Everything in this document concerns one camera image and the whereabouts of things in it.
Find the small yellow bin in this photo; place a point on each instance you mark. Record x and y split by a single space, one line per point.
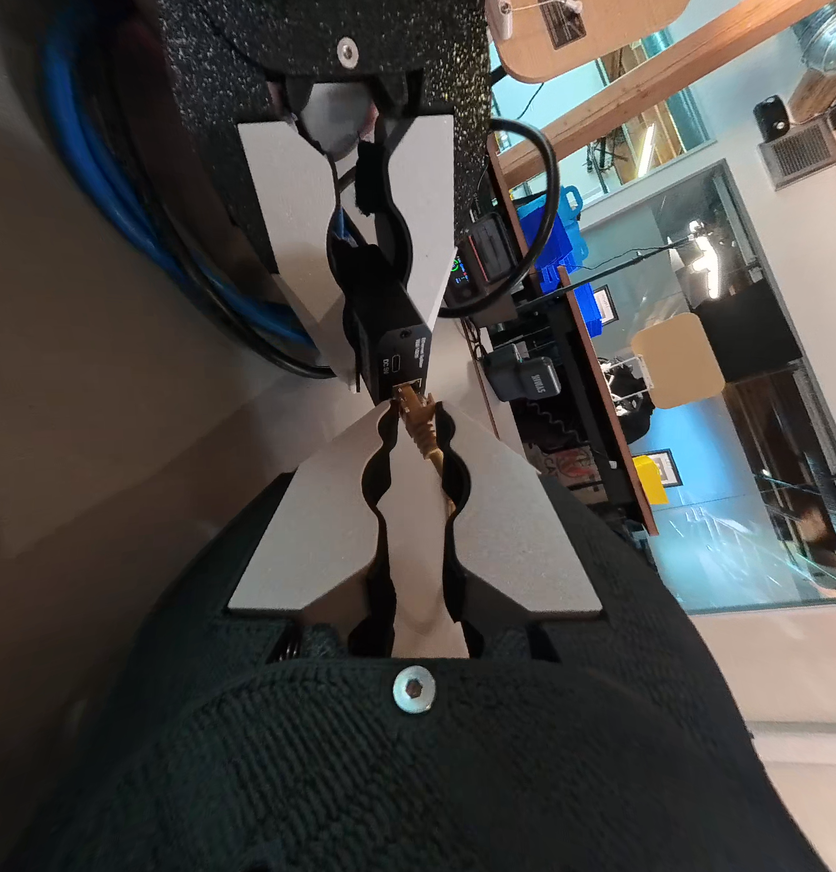
649 480

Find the silver air duct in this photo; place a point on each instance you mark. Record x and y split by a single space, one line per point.
826 34

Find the black ethernet adapter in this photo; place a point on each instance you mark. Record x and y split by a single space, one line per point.
390 327

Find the black storage box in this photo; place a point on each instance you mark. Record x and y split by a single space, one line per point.
520 374

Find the brown wooden desk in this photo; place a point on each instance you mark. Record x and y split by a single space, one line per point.
581 408

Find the wooden beam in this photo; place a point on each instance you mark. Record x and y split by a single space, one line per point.
663 81

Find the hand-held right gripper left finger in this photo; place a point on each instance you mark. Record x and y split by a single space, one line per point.
309 545

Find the black screen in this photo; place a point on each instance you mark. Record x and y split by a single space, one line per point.
745 334

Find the black charging case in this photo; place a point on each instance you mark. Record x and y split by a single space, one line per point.
486 259

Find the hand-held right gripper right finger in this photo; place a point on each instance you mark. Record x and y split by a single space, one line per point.
520 552

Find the wall vent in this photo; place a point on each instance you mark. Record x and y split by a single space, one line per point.
799 153

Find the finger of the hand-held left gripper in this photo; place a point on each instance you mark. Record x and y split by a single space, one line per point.
288 204
431 190

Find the black wall speaker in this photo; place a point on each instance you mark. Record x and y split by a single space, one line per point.
772 119

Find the blue storage bin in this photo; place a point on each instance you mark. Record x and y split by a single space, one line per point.
588 313
568 238

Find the black framed picture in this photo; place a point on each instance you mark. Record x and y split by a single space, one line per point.
605 303
673 470

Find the tan rounded board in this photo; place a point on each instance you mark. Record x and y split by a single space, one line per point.
676 361
629 34

